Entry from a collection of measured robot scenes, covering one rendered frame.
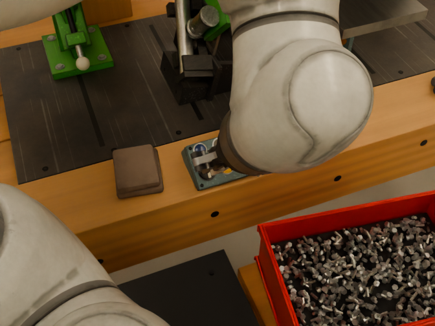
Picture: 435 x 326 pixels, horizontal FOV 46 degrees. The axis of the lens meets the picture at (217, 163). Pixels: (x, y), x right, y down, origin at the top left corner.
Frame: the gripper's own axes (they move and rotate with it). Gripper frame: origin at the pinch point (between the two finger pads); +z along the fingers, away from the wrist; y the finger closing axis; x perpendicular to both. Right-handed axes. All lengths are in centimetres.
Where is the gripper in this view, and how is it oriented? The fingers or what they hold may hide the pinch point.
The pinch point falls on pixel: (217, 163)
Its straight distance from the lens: 79.0
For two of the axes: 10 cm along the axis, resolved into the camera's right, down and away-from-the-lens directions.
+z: -2.1, 1.4, 9.7
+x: -3.0, -9.5, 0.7
